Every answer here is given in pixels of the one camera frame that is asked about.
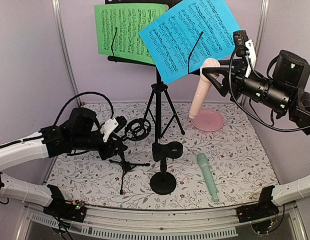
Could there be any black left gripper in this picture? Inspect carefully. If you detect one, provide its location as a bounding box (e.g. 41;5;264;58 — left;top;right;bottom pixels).
73;131;128;160

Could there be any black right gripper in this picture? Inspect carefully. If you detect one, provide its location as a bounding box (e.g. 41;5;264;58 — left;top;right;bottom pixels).
202;57;291;113

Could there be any pink toy microphone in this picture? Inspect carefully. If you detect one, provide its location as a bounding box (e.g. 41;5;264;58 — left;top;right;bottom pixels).
189;58;220;119

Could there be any black shock-mount tripod stand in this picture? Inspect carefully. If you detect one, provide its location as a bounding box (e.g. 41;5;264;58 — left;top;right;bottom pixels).
109;118;151;195

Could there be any blue sheet music paper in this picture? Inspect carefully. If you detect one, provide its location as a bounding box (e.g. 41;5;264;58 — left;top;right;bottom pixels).
139;0;240;84

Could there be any black round-base mic stand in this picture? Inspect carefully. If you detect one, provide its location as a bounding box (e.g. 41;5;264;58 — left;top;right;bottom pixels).
150;141;183;195

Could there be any teal toy microphone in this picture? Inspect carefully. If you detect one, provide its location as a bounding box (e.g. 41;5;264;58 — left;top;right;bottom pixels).
196;153;219;202

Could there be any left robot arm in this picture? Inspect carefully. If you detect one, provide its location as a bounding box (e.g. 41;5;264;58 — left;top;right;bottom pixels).
0;96;125;222

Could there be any pink plate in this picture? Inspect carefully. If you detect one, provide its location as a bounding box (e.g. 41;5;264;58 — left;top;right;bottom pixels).
191;108;224;132

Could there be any green sheet music paper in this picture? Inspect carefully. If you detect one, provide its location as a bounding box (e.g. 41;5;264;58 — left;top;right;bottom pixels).
94;3;166;65

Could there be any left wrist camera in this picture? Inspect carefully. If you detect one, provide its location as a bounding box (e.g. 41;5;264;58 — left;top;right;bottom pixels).
100;116;127;143

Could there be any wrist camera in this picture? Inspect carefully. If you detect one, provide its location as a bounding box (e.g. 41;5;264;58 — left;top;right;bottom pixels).
100;116;127;143
232;30;257;78

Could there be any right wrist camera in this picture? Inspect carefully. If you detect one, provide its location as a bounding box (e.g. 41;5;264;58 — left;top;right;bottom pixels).
232;30;257;78

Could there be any aluminium front rail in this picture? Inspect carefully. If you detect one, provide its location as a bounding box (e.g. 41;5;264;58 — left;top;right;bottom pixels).
16;203;308;240

